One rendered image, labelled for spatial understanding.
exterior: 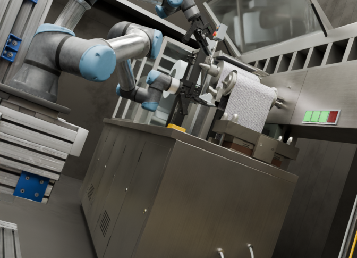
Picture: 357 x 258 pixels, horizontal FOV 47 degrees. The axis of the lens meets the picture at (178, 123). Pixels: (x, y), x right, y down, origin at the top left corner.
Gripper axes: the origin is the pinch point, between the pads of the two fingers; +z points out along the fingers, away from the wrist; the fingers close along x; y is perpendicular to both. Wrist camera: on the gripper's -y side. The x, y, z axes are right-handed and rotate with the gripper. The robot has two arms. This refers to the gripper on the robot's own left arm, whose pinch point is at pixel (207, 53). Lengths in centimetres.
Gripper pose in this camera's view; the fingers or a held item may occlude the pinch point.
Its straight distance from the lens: 212.8
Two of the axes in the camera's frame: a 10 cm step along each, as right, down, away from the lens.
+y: 8.4, -4.9, 2.4
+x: -2.9, -0.3, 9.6
